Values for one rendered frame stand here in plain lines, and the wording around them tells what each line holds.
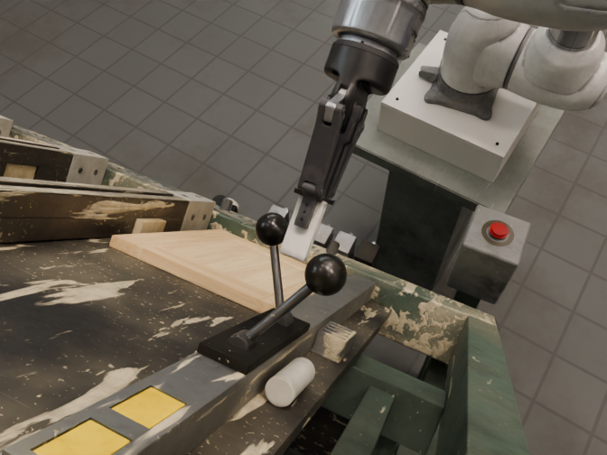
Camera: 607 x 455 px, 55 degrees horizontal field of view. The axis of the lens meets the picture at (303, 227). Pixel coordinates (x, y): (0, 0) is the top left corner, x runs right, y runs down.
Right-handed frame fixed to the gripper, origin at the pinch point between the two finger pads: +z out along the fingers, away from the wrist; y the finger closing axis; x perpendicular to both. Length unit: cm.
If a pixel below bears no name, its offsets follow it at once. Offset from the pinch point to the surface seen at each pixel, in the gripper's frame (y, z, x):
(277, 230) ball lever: -1.4, 1.2, 2.2
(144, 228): 28.1, 13.7, 34.0
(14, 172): 29, 14, 64
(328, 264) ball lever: -13.4, 0.6, -6.6
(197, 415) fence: -24.8, 12.3, -3.8
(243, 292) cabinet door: 16.4, 13.9, 9.4
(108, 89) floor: 187, -6, 164
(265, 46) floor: 226, -54, 111
